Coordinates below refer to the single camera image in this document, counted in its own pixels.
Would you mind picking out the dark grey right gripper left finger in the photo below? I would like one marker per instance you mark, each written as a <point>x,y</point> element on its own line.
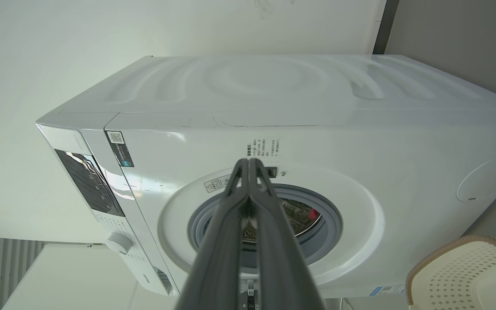
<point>215,262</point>

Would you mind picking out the white round control knob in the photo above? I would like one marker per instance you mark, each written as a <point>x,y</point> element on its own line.
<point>119,243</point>

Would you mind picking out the white cabinet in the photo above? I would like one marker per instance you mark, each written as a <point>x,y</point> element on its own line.
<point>71,280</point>

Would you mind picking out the white front-load washing machine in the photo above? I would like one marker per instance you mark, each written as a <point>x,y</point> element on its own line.
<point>317,142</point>

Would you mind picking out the cream perforated laundry basket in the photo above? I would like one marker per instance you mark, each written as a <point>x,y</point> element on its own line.
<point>463,275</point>

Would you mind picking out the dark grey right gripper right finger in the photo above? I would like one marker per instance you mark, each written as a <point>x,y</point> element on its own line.
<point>280,262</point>

